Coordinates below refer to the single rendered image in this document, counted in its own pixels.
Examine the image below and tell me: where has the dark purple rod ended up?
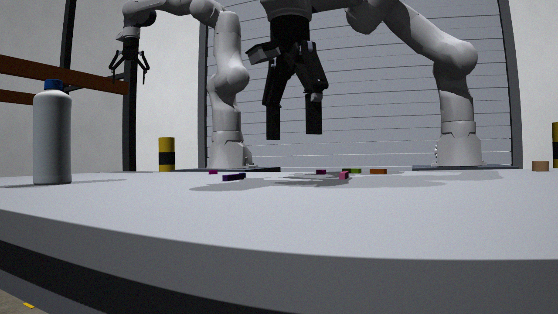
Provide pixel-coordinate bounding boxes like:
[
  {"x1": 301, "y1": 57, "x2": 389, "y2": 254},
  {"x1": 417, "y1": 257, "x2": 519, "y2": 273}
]
[{"x1": 222, "y1": 174, "x2": 245, "y2": 181}]

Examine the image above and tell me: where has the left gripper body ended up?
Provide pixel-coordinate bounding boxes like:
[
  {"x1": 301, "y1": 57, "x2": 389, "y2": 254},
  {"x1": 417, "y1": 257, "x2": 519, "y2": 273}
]
[{"x1": 270, "y1": 14, "x2": 310, "y2": 75}]

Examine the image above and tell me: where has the white plastic bottle with blue cap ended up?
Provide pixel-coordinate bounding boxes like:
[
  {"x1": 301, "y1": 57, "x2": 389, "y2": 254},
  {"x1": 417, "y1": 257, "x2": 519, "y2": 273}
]
[{"x1": 33, "y1": 79, "x2": 72, "y2": 185}]

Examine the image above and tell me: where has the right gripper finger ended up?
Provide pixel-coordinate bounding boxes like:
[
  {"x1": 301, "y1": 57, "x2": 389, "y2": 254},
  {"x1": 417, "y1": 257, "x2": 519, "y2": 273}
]
[
  {"x1": 131, "y1": 51, "x2": 150, "y2": 85},
  {"x1": 109, "y1": 50, "x2": 129, "y2": 84}
]

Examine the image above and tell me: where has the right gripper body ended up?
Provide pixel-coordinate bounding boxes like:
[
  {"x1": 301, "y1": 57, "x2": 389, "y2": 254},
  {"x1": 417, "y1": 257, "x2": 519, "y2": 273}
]
[{"x1": 122, "y1": 37, "x2": 139, "y2": 60}]

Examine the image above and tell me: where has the brown cylinder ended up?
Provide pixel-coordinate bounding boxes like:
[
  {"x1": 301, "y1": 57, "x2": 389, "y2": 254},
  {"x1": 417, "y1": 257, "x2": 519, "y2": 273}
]
[{"x1": 532, "y1": 161, "x2": 549, "y2": 171}]

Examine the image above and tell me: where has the lime green rod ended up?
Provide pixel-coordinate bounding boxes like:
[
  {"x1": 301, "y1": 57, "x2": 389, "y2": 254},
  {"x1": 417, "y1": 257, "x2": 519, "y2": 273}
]
[{"x1": 342, "y1": 168, "x2": 361, "y2": 174}]

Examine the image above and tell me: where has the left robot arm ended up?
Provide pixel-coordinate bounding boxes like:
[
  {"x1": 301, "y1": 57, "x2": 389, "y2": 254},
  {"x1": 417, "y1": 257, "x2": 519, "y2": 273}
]
[{"x1": 245, "y1": 0, "x2": 487, "y2": 166}]

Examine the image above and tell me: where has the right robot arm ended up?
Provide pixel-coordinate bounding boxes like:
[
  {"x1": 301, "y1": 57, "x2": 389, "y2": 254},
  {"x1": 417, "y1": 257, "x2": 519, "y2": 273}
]
[{"x1": 116, "y1": 0, "x2": 258, "y2": 169}]

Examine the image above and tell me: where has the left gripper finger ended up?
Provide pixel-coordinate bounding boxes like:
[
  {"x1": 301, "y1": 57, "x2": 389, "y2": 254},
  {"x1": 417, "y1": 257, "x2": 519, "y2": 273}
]
[
  {"x1": 262, "y1": 56, "x2": 291, "y2": 140},
  {"x1": 283, "y1": 40, "x2": 329, "y2": 135}
]

